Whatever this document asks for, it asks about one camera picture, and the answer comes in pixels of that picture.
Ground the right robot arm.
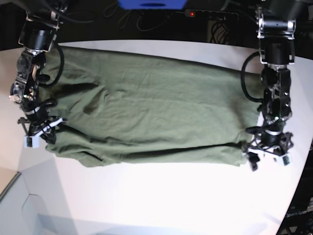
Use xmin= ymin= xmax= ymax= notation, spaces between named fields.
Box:
xmin=9 ymin=0 xmax=68 ymax=148

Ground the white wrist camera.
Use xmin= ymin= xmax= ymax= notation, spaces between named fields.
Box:
xmin=273 ymin=153 xmax=291 ymax=166
xmin=24 ymin=136 xmax=40 ymax=148

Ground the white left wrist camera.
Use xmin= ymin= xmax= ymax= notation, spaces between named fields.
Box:
xmin=273 ymin=153 xmax=291 ymax=166

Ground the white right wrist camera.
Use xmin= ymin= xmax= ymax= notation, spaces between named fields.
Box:
xmin=24 ymin=136 xmax=40 ymax=148

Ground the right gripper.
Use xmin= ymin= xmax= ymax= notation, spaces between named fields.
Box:
xmin=17 ymin=110 xmax=67 ymax=144

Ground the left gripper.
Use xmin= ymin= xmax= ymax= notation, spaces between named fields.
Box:
xmin=242 ymin=125 xmax=293 ymax=171

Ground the blue box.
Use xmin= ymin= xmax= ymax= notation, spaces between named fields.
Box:
xmin=118 ymin=0 xmax=187 ymax=10

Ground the black power strip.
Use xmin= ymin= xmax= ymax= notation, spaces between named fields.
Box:
xmin=184 ymin=9 xmax=239 ymax=21

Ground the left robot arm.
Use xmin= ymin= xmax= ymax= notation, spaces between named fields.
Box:
xmin=240 ymin=0 xmax=313 ymax=171

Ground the green t-shirt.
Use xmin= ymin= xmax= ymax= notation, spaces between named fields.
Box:
xmin=40 ymin=47 xmax=259 ymax=167

